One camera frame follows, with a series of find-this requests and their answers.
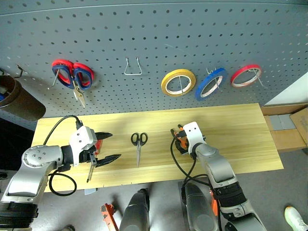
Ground orange and black pliers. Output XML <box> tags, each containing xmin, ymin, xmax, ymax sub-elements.
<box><xmin>170</xmin><ymin>124</ymin><xmax>188</xmax><ymax>145</ymax></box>

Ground red tape roll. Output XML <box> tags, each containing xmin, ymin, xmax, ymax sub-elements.
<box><xmin>230</xmin><ymin>64</ymin><xmax>262</xmax><ymax>89</ymax></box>

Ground red and blue scissors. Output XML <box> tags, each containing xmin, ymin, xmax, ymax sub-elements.
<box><xmin>51</xmin><ymin>59</ymin><xmax>95</xmax><ymax>108</ymax></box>

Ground yellow tape roll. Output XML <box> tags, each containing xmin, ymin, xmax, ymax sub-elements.
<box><xmin>160</xmin><ymin>69</ymin><xmax>197</xmax><ymax>97</ymax></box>

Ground blue tape roll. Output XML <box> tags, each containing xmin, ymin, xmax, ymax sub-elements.
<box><xmin>194</xmin><ymin>67</ymin><xmax>228</xmax><ymax>102</ymax></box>

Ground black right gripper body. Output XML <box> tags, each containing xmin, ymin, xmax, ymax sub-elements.
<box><xmin>175</xmin><ymin>138</ymin><xmax>191</xmax><ymax>155</ymax></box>

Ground dark grey rounded shape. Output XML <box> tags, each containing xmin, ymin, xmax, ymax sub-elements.
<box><xmin>118</xmin><ymin>188</ymin><xmax>150</xmax><ymax>231</ymax></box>
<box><xmin>183</xmin><ymin>182</ymin><xmax>219</xmax><ymax>231</ymax></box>

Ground cardboard box flap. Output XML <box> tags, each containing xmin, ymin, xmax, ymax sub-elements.
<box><xmin>289</xmin><ymin>112</ymin><xmax>308</xmax><ymax>145</ymax></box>

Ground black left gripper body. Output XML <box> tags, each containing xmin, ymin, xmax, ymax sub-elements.
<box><xmin>78</xmin><ymin>132</ymin><xmax>100</xmax><ymax>168</ymax></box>

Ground white and green shoe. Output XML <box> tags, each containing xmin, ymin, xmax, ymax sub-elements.
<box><xmin>284</xmin><ymin>206</ymin><xmax>308</xmax><ymax>231</ymax></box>

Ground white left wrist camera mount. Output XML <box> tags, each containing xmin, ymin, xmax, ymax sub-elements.
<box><xmin>69</xmin><ymin>126</ymin><xmax>98</xmax><ymax>167</ymax></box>

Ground long flat cardboard box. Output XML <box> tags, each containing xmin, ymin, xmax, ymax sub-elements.
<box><xmin>261</xmin><ymin>103</ymin><xmax>308</xmax><ymax>116</ymax></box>

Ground black scissors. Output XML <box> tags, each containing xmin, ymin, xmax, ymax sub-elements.
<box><xmin>130</xmin><ymin>132</ymin><xmax>149</xmax><ymax>168</ymax></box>

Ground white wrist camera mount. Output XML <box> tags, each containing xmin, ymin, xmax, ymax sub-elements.
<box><xmin>182</xmin><ymin>121</ymin><xmax>207</xmax><ymax>154</ymax></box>
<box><xmin>69</xmin><ymin>126</ymin><xmax>98</xmax><ymax>167</ymax></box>

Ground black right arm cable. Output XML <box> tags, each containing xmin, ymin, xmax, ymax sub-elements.
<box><xmin>169</xmin><ymin>137</ymin><xmax>215</xmax><ymax>193</ymax></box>

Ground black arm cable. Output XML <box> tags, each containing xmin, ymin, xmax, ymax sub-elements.
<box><xmin>169</xmin><ymin>137</ymin><xmax>215</xmax><ymax>193</ymax></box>
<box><xmin>43</xmin><ymin>115</ymin><xmax>84</xmax><ymax>197</ymax></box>

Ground red handled screwdriver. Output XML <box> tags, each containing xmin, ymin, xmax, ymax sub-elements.
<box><xmin>86</xmin><ymin>140</ymin><xmax>103</xmax><ymax>183</ymax></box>

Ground straight metal peg hook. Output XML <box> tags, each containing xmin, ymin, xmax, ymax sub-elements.
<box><xmin>206</xmin><ymin>68</ymin><xmax>222</xmax><ymax>92</ymax></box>
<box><xmin>249</xmin><ymin>68</ymin><xmax>268</xmax><ymax>89</ymax></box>
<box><xmin>178</xmin><ymin>75</ymin><xmax>186</xmax><ymax>93</ymax></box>
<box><xmin>47</xmin><ymin>71</ymin><xmax>60</xmax><ymax>90</ymax></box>

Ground grey perforated pegboard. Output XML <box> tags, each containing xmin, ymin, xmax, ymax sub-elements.
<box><xmin>0</xmin><ymin>0</ymin><xmax>308</xmax><ymax>132</ymax></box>

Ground brown plastic cup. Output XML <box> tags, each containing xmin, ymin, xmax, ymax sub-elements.
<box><xmin>0</xmin><ymin>75</ymin><xmax>46</xmax><ymax>121</ymax></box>

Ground orange metal clamp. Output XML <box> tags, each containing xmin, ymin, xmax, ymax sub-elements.
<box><xmin>100</xmin><ymin>203</ymin><xmax>120</xmax><ymax>231</ymax></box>

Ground silver wire loop hook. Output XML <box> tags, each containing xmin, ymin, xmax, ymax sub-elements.
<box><xmin>124</xmin><ymin>57</ymin><xmax>142</xmax><ymax>76</ymax></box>

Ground low brown cardboard box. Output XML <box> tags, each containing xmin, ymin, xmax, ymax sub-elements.
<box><xmin>269</xmin><ymin>129</ymin><xmax>307</xmax><ymax>153</ymax></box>

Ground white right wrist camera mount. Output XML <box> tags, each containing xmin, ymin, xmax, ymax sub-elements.
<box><xmin>182</xmin><ymin>121</ymin><xmax>207</xmax><ymax>154</ymax></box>

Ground black peg hook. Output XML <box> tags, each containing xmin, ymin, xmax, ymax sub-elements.
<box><xmin>14</xmin><ymin>64</ymin><xmax>28</xmax><ymax>79</ymax></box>

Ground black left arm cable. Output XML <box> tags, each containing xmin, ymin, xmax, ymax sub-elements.
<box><xmin>43</xmin><ymin>115</ymin><xmax>84</xmax><ymax>197</ymax></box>

